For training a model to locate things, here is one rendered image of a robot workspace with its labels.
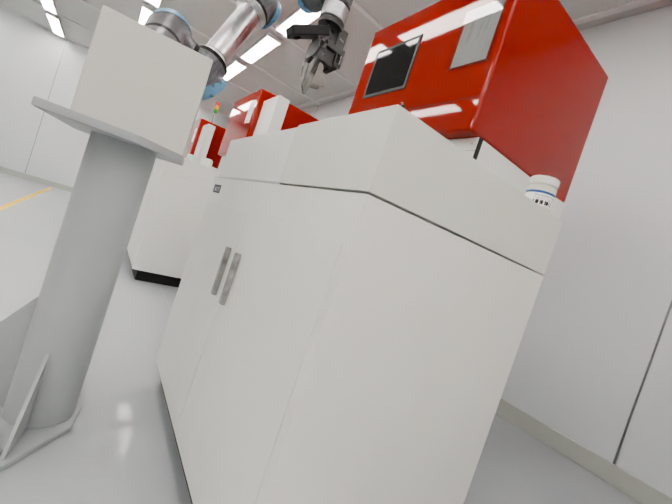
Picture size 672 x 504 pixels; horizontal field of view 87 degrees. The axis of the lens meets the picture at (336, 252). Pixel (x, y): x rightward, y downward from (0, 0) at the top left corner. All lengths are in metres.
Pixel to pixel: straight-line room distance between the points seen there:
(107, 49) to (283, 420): 0.96
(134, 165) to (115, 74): 0.22
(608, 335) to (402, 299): 1.98
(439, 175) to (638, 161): 2.18
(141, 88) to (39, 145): 7.89
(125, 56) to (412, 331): 0.96
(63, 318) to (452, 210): 0.99
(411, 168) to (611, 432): 2.14
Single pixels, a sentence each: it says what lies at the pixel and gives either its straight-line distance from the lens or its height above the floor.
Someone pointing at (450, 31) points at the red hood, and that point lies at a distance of 1.66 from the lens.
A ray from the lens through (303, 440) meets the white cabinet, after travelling 0.67.
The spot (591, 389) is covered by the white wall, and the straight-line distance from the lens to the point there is 2.56.
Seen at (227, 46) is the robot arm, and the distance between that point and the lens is 1.42.
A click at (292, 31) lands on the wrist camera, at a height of 1.21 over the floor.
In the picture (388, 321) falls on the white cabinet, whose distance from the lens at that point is 0.66.
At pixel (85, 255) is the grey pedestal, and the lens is 1.11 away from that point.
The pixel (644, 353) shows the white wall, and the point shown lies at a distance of 2.50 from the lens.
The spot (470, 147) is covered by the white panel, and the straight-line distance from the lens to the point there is 1.34.
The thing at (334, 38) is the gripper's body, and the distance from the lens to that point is 1.16.
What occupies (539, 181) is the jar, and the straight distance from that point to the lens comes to 1.06.
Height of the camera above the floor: 0.73
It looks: 1 degrees down
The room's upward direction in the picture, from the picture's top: 19 degrees clockwise
